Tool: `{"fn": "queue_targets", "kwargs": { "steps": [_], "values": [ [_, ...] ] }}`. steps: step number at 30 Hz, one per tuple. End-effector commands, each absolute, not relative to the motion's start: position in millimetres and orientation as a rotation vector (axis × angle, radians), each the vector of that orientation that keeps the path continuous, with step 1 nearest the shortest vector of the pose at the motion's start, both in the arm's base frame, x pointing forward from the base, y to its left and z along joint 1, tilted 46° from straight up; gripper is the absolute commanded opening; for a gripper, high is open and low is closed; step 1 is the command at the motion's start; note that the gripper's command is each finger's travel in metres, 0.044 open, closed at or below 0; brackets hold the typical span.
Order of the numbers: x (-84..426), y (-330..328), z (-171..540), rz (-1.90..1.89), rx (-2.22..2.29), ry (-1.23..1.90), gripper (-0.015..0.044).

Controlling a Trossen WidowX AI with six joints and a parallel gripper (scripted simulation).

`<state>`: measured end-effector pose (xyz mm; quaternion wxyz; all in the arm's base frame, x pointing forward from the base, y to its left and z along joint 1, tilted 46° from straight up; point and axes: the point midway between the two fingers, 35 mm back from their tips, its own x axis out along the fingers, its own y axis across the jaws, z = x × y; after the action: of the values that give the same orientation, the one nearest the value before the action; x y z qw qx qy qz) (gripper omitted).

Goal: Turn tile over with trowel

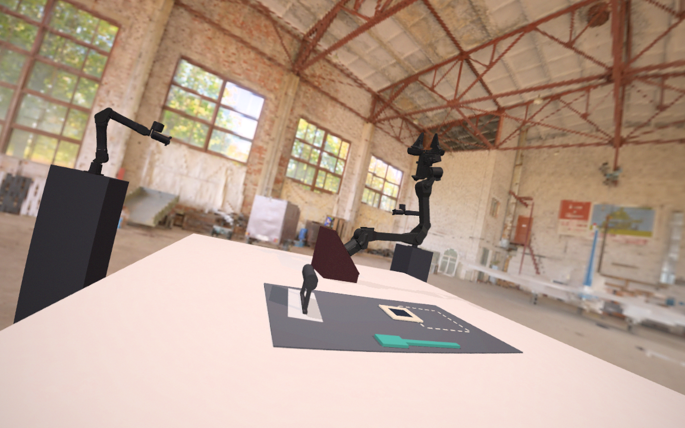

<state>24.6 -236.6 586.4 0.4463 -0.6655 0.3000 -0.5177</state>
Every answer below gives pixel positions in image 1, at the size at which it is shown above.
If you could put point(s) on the teal flat spatula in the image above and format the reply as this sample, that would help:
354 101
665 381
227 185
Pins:
398 342

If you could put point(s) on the beige square tile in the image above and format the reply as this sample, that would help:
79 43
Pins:
400 313

